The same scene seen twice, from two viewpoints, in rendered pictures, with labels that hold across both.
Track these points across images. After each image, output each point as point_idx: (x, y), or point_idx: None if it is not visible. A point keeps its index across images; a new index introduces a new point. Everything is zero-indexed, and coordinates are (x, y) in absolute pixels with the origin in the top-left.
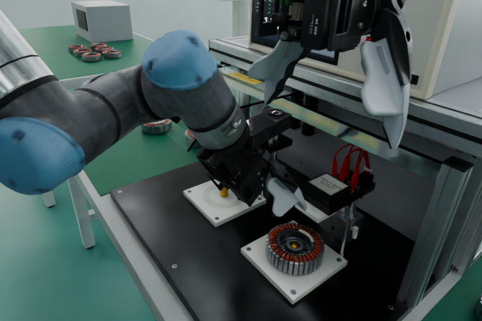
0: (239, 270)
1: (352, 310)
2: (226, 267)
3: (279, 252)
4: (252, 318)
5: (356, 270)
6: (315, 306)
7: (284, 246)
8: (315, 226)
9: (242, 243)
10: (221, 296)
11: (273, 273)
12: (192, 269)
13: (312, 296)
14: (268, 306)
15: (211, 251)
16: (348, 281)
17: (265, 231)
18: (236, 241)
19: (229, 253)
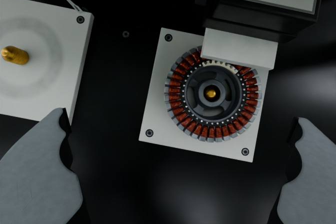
0: (161, 165)
1: (307, 114)
2: (143, 175)
3: (211, 135)
4: (223, 210)
5: (281, 52)
6: (271, 141)
7: (187, 90)
8: (193, 10)
9: (128, 122)
10: (173, 214)
11: (206, 144)
12: (109, 211)
13: (259, 131)
14: (227, 183)
15: (105, 169)
16: (283, 77)
17: (138, 77)
18: (119, 126)
19: (127, 152)
